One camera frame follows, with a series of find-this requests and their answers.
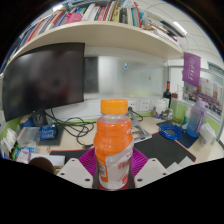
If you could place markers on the grey metal laptop stand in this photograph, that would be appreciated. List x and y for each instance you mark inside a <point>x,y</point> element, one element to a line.
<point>141,131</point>

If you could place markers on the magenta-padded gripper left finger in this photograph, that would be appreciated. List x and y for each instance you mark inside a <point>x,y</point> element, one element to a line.
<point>71,170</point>

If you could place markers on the group photo poster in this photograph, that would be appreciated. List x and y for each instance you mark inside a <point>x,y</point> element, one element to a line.
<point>210,96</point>

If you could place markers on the shelf unit with books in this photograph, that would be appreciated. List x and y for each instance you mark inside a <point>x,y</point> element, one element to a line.
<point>100,33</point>

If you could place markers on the purple translucent water bottle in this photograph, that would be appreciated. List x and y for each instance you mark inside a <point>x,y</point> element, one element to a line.
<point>196,120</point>

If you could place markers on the purple hanging banner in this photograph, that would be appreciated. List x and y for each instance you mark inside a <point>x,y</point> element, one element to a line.
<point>191,70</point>

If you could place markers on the white tissue pack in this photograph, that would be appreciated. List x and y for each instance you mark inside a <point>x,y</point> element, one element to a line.
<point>207,134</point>

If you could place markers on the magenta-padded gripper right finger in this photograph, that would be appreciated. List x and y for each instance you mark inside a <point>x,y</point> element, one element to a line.
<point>151,170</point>

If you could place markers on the blue snack pack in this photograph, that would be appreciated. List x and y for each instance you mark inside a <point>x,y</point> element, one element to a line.
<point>48,132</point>

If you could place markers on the folded white paper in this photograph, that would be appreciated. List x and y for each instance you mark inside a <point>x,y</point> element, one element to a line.
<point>178,165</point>

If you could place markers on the orange drink bottle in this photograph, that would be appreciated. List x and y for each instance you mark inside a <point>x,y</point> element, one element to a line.
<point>112,133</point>

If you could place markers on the stack of white napkins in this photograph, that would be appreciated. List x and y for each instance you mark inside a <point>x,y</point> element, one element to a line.
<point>8,141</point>

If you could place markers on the floral ceramic mug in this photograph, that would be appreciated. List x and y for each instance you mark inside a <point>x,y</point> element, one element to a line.
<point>41,165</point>

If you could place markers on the white written paper sheet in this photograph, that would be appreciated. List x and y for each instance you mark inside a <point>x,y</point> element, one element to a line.
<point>56,158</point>

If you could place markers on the dark wine bottle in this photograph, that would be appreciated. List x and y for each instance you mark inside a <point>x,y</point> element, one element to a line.
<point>167,95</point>

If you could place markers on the black computer monitor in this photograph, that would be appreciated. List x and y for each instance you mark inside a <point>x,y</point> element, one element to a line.
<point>43,80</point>

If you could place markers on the black desk mat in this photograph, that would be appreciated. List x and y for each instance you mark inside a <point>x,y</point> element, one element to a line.
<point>160,146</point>

